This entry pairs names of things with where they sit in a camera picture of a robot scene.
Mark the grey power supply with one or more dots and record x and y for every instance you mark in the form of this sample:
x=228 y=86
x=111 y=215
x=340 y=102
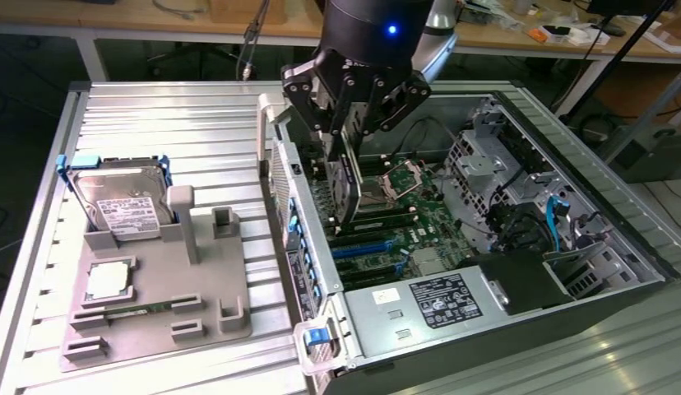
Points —
x=372 y=325

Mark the metal socket cover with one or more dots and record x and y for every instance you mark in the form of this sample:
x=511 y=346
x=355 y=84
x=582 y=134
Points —
x=386 y=183

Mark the hard disk blue caddy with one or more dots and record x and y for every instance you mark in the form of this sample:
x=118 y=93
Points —
x=120 y=197

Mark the grey parts rack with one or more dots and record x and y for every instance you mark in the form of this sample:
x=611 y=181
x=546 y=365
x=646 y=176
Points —
x=154 y=267

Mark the silver chipset heatsink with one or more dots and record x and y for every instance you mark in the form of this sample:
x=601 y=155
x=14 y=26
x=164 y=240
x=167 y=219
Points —
x=429 y=261

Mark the silver CPU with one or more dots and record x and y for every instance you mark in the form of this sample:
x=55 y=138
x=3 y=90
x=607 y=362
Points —
x=107 y=282

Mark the black stand pole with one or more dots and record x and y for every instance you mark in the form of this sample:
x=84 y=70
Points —
x=638 y=31

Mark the orange small part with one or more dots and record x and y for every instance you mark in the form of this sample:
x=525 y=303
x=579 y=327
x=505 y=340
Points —
x=538 y=36

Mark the dark grey cabinet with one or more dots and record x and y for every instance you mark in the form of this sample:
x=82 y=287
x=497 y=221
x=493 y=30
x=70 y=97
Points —
x=663 y=156

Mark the dark RAM stick white label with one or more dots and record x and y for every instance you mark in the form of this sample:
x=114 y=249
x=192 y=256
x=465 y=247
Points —
x=390 y=220

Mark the black expansion slot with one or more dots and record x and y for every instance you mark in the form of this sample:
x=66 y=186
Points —
x=367 y=280

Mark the CPU socket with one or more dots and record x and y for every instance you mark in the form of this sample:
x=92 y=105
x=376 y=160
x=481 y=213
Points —
x=379 y=197

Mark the black open PC case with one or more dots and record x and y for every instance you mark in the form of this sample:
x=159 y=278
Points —
x=483 y=362

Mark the silver slotted disk bay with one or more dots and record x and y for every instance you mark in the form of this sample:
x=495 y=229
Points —
x=593 y=271

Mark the aluminium profile frame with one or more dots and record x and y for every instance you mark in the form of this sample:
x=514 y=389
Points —
x=678 y=88

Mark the blue expansion slot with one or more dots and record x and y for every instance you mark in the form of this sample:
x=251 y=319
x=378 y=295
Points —
x=362 y=249

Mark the silver perforated disk bay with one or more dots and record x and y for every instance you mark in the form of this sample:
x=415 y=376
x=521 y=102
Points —
x=471 y=164

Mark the white plastic part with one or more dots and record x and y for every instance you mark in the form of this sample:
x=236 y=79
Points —
x=585 y=37

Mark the blue case latch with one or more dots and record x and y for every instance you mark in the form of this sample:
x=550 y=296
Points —
x=314 y=335

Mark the black graphics card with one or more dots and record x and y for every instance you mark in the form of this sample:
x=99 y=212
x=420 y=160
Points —
x=346 y=197

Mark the green RAM stick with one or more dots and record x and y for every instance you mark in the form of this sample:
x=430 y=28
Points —
x=143 y=308

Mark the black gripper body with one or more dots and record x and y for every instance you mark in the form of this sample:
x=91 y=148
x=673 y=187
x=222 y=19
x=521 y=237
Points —
x=372 y=24

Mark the black chair base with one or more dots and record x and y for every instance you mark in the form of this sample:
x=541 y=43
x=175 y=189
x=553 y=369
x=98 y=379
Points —
x=208 y=53

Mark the black air shroud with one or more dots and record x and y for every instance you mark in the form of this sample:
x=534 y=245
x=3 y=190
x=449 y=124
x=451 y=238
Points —
x=515 y=284

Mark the wooden desk white frame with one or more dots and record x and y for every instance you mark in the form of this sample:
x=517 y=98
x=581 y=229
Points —
x=642 y=51
x=71 y=16

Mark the black monitor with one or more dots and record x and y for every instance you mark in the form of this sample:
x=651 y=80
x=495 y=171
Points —
x=609 y=6

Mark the green motherboard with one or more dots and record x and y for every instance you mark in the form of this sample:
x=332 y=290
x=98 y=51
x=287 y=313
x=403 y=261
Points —
x=429 y=214

